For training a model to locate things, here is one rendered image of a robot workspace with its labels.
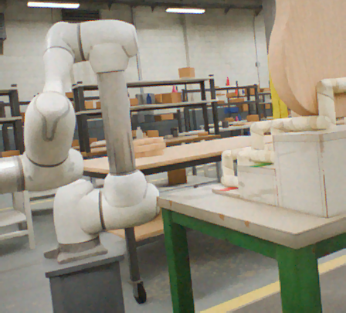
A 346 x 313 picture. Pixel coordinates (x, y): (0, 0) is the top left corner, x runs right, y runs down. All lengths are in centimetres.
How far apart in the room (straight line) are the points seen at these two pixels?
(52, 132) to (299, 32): 57
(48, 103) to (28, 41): 1134
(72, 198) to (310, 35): 97
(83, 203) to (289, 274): 86
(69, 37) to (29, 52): 1075
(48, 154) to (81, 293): 70
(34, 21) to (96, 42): 1102
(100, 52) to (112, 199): 52
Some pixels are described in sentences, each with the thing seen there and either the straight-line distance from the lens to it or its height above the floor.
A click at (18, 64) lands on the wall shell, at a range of 1203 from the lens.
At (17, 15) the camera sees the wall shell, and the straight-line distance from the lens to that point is 1235.
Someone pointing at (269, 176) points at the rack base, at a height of 100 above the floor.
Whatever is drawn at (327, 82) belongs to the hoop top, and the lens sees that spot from 88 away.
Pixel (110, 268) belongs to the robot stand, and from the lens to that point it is 150.
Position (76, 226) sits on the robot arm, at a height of 82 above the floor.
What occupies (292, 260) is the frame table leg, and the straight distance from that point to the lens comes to 81.
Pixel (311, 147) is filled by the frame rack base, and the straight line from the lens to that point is 86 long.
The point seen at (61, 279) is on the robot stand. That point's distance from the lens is 148.
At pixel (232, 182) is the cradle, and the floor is 96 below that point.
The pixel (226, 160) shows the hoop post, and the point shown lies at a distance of 119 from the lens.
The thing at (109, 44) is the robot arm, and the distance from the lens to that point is 139.
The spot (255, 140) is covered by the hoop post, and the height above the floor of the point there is 108.
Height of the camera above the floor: 116
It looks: 3 degrees down
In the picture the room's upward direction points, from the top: 6 degrees counter-clockwise
